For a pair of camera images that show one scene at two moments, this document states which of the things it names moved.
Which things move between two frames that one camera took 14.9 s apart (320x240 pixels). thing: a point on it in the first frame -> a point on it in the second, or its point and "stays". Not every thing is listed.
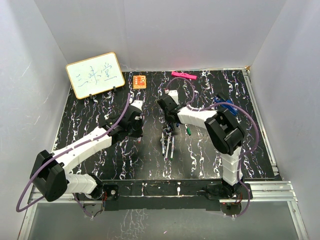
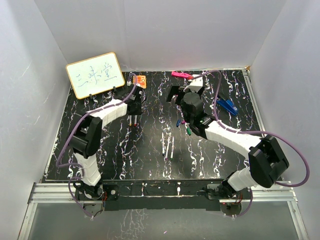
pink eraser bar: x=183 y=75 stays
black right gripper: x=166 y=117 -> x=176 y=90
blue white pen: x=163 y=147 stays
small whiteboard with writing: x=95 y=75 stays
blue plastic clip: x=232 y=108 stays
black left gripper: x=138 y=133 -> x=139 y=111
